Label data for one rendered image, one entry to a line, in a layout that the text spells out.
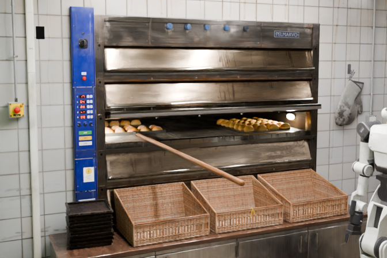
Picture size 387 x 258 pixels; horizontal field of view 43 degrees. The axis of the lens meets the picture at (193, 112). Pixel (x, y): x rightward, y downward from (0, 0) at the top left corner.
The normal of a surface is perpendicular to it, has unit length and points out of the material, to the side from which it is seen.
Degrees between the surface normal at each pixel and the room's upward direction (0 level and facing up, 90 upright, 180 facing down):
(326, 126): 90
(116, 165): 70
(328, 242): 89
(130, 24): 90
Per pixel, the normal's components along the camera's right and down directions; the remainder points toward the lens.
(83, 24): 0.40, 0.09
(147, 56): 0.37, -0.26
